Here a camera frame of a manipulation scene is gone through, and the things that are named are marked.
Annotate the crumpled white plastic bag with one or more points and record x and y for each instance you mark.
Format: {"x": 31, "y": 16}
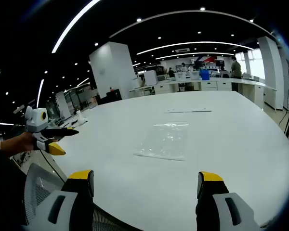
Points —
{"x": 81, "y": 119}

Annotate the clear resealable plastic bag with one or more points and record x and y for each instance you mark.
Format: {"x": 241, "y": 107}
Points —
{"x": 162, "y": 142}

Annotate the white cube appliance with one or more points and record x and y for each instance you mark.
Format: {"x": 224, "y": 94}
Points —
{"x": 150, "y": 78}

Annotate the long white counter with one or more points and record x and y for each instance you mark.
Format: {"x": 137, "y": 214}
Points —
{"x": 231, "y": 84}

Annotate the blue storage box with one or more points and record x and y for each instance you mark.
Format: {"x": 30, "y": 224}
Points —
{"x": 205, "y": 75}

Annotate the white mesh office chair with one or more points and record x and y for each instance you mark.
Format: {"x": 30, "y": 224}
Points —
{"x": 38, "y": 190}

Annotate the flat clear plastic strip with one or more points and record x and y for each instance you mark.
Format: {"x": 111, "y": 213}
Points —
{"x": 187, "y": 111}

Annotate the narrow white pillar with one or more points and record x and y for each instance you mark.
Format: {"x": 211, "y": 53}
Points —
{"x": 271, "y": 72}

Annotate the wide white pillar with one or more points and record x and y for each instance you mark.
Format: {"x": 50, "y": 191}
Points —
{"x": 110, "y": 69}

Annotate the person's left hand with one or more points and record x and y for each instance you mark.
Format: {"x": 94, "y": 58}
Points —
{"x": 19, "y": 143}

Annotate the white storage crate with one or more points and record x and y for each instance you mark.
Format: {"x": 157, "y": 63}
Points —
{"x": 180, "y": 76}

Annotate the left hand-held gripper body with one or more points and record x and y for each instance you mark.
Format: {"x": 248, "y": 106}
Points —
{"x": 35, "y": 120}

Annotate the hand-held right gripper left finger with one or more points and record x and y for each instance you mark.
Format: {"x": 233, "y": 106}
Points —
{"x": 77, "y": 202}

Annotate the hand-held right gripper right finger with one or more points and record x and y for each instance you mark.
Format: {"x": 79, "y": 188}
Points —
{"x": 209, "y": 204}

